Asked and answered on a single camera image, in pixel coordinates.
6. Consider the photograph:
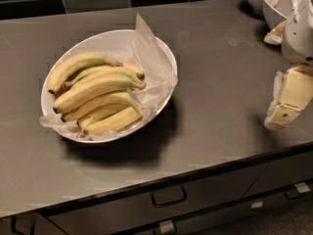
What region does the large yellow banana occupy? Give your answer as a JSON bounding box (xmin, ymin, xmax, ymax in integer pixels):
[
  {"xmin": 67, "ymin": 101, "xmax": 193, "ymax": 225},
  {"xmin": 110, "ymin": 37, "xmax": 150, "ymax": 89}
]
[{"xmin": 53, "ymin": 69, "xmax": 146, "ymax": 114}]

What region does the grey drawer front right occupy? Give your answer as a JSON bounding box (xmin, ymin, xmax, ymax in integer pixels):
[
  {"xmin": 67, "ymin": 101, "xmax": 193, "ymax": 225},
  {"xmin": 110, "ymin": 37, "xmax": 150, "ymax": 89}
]
[{"xmin": 224, "ymin": 149, "xmax": 313, "ymax": 223}]

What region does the white label tag bottom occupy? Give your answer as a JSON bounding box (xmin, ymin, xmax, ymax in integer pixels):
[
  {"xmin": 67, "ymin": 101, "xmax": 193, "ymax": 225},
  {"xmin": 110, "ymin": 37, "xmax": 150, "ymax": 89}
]
[{"xmin": 158, "ymin": 220, "xmax": 176, "ymax": 235}]

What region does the white label tag middle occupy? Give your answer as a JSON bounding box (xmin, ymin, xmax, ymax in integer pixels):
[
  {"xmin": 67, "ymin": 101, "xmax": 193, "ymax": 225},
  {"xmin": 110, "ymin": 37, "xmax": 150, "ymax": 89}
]
[{"xmin": 251, "ymin": 202, "xmax": 263, "ymax": 210}]

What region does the bottom yellow banana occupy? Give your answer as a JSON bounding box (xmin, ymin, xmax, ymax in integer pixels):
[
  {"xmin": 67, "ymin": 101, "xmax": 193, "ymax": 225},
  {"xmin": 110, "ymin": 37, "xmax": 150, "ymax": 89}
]
[{"xmin": 77, "ymin": 106, "xmax": 142, "ymax": 138}]

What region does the white label tag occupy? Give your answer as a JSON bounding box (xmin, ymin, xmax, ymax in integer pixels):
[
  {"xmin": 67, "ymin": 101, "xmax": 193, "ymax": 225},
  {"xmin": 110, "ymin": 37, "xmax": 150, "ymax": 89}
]
[
  {"xmin": 158, "ymin": 220, "xmax": 176, "ymax": 235},
  {"xmin": 251, "ymin": 202, "xmax": 263, "ymax": 210},
  {"xmin": 294, "ymin": 182, "xmax": 311, "ymax": 194}
]

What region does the white label tag right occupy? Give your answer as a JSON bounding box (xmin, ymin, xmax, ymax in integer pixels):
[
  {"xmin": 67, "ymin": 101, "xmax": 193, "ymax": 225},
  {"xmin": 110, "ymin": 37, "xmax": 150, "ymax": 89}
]
[{"xmin": 294, "ymin": 182, "xmax": 311, "ymax": 194}]

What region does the black drawer handle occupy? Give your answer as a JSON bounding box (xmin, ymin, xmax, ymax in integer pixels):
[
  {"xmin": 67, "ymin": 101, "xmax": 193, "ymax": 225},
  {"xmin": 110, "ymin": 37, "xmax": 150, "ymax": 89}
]
[{"xmin": 151, "ymin": 185, "xmax": 187, "ymax": 208}]

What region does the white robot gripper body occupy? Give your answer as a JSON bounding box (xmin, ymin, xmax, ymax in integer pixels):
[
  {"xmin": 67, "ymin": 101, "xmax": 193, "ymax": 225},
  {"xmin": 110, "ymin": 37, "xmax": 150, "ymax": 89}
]
[{"xmin": 282, "ymin": 0, "xmax": 313, "ymax": 65}]

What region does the grey drawer front left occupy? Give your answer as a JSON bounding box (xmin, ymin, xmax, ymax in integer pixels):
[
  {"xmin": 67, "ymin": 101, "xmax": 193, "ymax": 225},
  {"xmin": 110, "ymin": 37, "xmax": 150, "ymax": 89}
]
[{"xmin": 45, "ymin": 161, "xmax": 267, "ymax": 235}]

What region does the grey drawer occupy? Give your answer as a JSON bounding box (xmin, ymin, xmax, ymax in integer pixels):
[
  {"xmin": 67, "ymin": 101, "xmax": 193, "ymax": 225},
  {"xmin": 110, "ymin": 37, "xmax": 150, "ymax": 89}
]
[
  {"xmin": 224, "ymin": 149, "xmax": 313, "ymax": 223},
  {"xmin": 45, "ymin": 161, "xmax": 267, "ymax": 235}
]

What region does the translucent plastic bag liner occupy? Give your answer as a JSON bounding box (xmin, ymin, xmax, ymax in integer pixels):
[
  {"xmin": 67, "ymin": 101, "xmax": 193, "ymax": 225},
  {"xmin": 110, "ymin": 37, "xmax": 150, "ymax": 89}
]
[{"xmin": 39, "ymin": 16, "xmax": 178, "ymax": 143}]

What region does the bread piece on counter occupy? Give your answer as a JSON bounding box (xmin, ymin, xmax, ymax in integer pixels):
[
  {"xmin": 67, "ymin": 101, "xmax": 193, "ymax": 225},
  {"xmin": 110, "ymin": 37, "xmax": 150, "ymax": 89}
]
[{"xmin": 264, "ymin": 22, "xmax": 286, "ymax": 45}]

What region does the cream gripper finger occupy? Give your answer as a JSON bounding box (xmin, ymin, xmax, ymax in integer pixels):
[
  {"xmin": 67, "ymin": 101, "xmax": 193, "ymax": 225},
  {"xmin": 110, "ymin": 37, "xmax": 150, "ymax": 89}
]
[
  {"xmin": 264, "ymin": 65, "xmax": 313, "ymax": 130},
  {"xmin": 272, "ymin": 71, "xmax": 285, "ymax": 105}
]

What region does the large white oval bowl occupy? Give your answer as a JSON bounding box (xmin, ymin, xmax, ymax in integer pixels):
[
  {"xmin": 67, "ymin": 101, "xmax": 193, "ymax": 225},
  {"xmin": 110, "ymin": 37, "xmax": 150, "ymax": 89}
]
[{"xmin": 40, "ymin": 29, "xmax": 178, "ymax": 144}]

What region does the top yellow banana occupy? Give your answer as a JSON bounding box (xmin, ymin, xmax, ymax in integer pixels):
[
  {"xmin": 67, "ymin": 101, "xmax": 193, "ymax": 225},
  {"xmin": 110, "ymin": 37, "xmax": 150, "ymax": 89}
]
[{"xmin": 47, "ymin": 52, "xmax": 119, "ymax": 94}]

